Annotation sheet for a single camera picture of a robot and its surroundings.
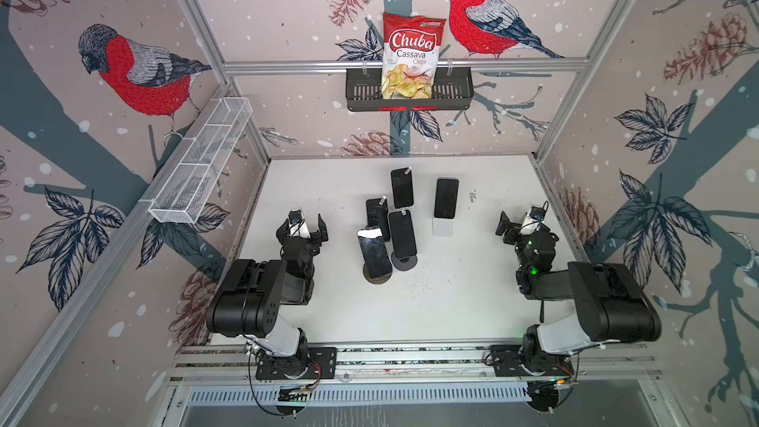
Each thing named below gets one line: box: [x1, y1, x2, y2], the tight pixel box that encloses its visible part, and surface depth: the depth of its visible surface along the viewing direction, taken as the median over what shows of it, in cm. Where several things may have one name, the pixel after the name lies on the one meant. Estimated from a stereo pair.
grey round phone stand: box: [390, 252, 419, 271], surface depth 94 cm
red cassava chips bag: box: [381, 11, 446, 99], surface depth 86 cm
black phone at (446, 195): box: [433, 177, 460, 220], surface depth 96 cm
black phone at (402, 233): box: [387, 209, 418, 259], surface depth 87 cm
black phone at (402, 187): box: [390, 166, 415, 209], surface depth 100 cm
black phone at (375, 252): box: [356, 227, 393, 279], surface depth 86 cm
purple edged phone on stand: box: [365, 197, 391, 243], surface depth 94 cm
